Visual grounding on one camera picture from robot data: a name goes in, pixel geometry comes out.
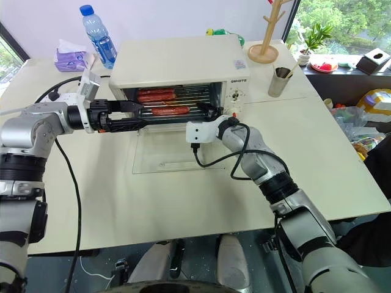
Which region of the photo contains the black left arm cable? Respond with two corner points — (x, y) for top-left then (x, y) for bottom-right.
(54, 137), (82, 293)

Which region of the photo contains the purple tissue pack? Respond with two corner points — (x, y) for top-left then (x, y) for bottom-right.
(54, 38), (93, 73)

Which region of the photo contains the green yellow toy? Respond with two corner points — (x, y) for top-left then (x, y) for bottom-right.
(205, 27), (246, 47)

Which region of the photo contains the thin white floor cable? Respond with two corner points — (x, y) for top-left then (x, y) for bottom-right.
(79, 255), (117, 290)

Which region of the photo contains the clear plastic bags pile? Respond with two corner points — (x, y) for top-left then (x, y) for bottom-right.
(331, 104), (387, 159)

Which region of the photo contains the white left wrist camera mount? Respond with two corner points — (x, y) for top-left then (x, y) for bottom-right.
(78, 69), (101, 134)

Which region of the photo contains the small potted green plant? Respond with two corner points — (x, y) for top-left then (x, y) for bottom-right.
(296, 23), (334, 67)

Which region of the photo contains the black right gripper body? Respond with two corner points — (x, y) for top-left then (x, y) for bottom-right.
(206, 106), (225, 122)

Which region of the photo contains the black tissue box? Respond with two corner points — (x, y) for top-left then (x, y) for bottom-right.
(355, 48), (391, 76)

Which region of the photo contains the red grilled sausage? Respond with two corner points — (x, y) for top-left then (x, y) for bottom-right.
(137, 93), (178, 103)
(137, 88), (175, 96)
(151, 106), (191, 116)

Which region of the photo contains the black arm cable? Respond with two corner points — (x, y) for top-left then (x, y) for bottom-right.
(54, 137), (82, 293)
(189, 123), (252, 181)

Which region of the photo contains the yellow white bag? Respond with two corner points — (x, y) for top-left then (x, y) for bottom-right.
(355, 87), (391, 117)

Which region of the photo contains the plate with red items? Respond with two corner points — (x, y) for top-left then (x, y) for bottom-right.
(309, 59), (340, 74)

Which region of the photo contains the wooden stick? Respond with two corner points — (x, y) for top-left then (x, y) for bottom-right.
(287, 59), (301, 78)

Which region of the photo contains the cream toaster oven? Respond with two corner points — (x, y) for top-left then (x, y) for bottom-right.
(109, 34), (249, 124)

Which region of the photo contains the blue plastic water bottle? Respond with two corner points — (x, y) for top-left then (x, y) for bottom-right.
(79, 4), (119, 70)

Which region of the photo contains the wooden mug tree stand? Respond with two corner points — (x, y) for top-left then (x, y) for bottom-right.
(247, 0), (291, 64)

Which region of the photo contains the black cloth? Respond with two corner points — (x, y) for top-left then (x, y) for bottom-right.
(335, 132), (391, 268)

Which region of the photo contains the white power strip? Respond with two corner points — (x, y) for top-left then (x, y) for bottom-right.
(33, 91), (82, 106)

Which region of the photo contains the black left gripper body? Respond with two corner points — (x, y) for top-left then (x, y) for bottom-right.
(87, 99), (113, 134)

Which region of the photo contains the black plug with cable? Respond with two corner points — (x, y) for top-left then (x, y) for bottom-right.
(34, 76), (83, 103)

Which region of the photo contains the metal wire sausage tray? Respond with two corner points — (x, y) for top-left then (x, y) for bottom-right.
(134, 85), (216, 119)

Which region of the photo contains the steel cup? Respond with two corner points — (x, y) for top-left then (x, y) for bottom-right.
(268, 66), (293, 98)

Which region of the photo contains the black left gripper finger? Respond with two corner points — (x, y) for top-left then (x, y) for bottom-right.
(108, 118), (148, 134)
(107, 100), (143, 114)

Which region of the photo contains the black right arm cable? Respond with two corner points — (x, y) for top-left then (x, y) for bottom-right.
(189, 123), (252, 181)

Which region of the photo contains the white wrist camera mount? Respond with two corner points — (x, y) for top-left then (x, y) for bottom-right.
(78, 69), (101, 134)
(186, 115), (229, 145)

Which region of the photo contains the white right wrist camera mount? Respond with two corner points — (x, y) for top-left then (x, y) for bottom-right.
(186, 115), (229, 145)

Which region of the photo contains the glass toaster oven door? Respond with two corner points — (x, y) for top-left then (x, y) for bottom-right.
(131, 123), (229, 175)

